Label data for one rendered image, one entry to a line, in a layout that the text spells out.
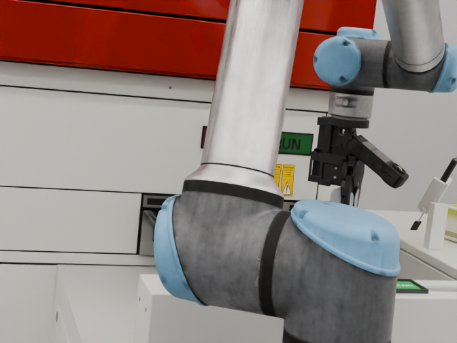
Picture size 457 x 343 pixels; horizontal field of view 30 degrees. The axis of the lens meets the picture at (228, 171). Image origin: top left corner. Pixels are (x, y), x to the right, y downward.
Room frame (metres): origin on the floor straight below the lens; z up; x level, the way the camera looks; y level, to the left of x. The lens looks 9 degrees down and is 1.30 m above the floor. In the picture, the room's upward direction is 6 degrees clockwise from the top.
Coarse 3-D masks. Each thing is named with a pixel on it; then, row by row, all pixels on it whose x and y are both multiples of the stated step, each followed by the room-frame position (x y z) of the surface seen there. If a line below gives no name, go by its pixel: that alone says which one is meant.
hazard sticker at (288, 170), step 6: (282, 168) 1.81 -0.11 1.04; (288, 168) 1.82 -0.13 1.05; (282, 174) 1.81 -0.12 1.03; (288, 174) 1.82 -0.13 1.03; (282, 180) 1.82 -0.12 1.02; (288, 180) 1.82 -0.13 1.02; (282, 186) 1.82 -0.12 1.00; (288, 186) 1.82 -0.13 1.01; (282, 192) 1.82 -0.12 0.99; (288, 192) 1.82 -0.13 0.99
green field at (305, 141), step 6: (282, 138) 1.81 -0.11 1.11; (288, 138) 1.81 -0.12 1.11; (294, 138) 1.82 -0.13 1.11; (300, 138) 1.82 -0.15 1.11; (306, 138) 1.83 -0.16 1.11; (282, 144) 1.81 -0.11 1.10; (288, 144) 1.81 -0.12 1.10; (294, 144) 1.82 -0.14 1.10; (300, 144) 1.82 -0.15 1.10; (306, 144) 1.83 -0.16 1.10; (282, 150) 1.81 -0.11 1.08; (288, 150) 1.81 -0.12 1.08; (294, 150) 1.82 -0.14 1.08; (300, 150) 1.82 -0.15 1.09; (306, 150) 1.83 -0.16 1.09
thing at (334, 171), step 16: (320, 128) 1.49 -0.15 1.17; (336, 128) 1.47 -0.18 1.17; (352, 128) 1.45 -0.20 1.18; (368, 128) 1.46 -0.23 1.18; (320, 144) 1.49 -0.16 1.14; (336, 144) 1.47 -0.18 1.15; (320, 160) 1.45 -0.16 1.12; (336, 160) 1.44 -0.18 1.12; (352, 160) 1.44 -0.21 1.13; (320, 176) 1.45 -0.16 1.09; (336, 176) 1.45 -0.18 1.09; (352, 176) 1.43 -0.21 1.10
